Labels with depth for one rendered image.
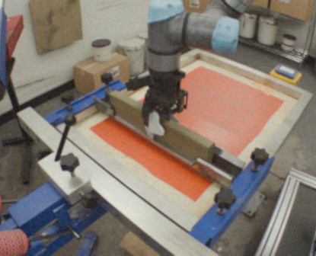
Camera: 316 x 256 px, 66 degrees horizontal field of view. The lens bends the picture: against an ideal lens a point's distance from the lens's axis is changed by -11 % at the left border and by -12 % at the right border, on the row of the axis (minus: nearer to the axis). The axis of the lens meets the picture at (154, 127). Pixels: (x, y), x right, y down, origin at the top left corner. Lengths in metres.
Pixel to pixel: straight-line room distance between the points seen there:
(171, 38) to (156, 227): 0.37
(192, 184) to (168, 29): 0.37
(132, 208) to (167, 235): 0.09
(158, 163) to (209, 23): 0.39
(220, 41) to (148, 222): 0.37
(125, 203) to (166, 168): 0.21
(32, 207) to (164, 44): 0.43
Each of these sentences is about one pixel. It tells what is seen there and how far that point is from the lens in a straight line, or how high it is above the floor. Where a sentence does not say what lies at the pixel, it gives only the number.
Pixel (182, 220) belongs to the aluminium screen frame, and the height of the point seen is 0.99.
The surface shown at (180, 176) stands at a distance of 0.70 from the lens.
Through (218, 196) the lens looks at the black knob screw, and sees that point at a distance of 0.54.
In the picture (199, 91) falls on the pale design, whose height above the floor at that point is 0.96.
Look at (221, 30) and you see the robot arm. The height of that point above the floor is 1.32.
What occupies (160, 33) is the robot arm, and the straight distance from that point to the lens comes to 0.57.
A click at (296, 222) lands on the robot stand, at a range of 1.68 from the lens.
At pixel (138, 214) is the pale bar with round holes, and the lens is 0.53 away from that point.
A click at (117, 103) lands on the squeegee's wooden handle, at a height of 1.04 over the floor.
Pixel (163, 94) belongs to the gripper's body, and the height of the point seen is 1.15.
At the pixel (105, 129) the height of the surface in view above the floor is 0.96.
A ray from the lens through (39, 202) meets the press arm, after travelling 0.59.
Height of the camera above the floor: 1.48
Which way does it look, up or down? 39 degrees down
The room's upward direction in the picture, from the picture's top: straight up
